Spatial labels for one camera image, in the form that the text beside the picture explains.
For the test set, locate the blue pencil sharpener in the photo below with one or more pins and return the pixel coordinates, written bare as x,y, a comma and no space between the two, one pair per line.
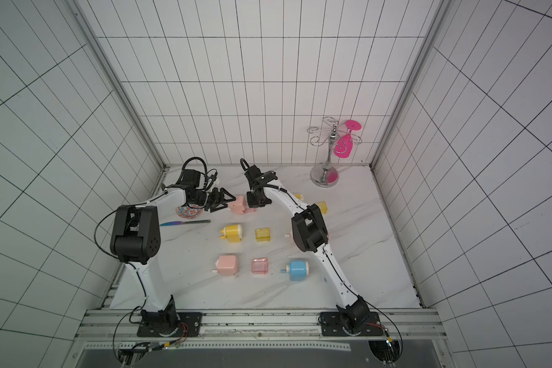
297,270

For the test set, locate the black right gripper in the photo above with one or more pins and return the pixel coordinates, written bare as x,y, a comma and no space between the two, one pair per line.
257,195

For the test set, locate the yellow tray row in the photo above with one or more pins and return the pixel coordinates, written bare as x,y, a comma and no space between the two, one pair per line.
263,235

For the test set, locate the pink plastic wine glass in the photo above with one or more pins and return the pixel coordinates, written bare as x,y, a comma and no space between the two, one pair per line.
348,140

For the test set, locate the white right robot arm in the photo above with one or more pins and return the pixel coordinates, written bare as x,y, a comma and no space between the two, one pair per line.
311,235

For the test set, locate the aluminium mounting rail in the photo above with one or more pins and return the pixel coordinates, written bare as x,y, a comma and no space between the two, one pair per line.
264,324

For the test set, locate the yellow sharpener row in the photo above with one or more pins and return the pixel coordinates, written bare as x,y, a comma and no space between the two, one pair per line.
232,233

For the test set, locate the yellow tray near stand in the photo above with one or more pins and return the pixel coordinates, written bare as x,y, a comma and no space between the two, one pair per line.
323,207

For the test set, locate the pink sharpener top row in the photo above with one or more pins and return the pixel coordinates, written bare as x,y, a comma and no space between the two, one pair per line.
240,206

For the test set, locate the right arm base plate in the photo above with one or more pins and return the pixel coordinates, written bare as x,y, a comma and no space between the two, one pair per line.
335,324

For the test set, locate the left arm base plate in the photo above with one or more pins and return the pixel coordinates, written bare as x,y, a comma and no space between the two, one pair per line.
173,325

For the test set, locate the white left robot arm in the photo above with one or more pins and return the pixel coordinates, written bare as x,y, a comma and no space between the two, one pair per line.
136,237

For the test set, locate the pink tray bottom row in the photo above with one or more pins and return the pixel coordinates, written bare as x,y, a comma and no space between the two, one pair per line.
259,266

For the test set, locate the pink sharpener bottom row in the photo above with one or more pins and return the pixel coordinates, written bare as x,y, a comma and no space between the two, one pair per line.
227,265

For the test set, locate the patterned ceramic bowl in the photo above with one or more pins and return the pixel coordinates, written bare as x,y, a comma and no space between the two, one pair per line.
189,212

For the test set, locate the iridescent pen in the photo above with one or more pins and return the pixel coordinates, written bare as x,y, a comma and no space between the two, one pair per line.
191,222

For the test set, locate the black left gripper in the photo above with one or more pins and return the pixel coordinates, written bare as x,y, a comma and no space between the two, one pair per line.
222,192

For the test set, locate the pink sharpener row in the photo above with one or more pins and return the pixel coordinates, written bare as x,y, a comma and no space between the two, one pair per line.
240,206
227,265

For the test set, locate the chrome glass rack stand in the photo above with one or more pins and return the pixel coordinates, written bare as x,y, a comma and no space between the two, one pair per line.
324,138

